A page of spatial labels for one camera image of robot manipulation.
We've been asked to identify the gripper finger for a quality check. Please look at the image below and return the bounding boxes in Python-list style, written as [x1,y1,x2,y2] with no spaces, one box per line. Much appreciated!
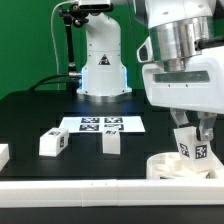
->
[170,108,189,128]
[196,112,217,141]

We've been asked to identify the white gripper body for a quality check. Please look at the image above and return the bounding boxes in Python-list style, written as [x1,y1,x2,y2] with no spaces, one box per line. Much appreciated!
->
[142,56,224,114]

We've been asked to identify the white round stool seat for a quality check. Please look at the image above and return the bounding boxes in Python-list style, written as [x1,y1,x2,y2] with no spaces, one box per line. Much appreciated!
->
[146,152,224,180]

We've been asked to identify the white front fence bar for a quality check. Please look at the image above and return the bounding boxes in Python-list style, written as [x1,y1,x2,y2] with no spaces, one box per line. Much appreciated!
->
[0,179,224,208]

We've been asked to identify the white fence bar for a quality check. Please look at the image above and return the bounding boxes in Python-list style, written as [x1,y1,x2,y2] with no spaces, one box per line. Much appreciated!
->
[0,179,224,208]
[0,144,9,171]

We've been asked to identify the white marker sheet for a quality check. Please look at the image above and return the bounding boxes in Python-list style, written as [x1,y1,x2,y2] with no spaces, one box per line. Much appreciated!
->
[59,116,145,133]

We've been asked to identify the white left fence bar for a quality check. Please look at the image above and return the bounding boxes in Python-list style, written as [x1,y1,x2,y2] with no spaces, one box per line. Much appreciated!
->
[0,144,9,171]

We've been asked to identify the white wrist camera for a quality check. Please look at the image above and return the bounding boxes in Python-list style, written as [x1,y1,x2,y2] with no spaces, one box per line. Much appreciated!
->
[137,37,153,63]

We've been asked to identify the white camera on mount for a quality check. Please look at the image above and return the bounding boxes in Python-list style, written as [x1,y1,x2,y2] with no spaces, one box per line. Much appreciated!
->
[78,0,113,12]

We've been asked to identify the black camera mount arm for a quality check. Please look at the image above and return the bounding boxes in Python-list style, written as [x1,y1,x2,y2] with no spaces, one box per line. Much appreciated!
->
[59,4,88,92]

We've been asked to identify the black cables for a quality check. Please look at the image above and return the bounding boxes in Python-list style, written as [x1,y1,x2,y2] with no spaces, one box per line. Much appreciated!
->
[27,73,82,92]

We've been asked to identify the white cable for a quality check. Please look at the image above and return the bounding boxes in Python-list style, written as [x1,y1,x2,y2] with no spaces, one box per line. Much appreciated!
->
[50,0,80,91]

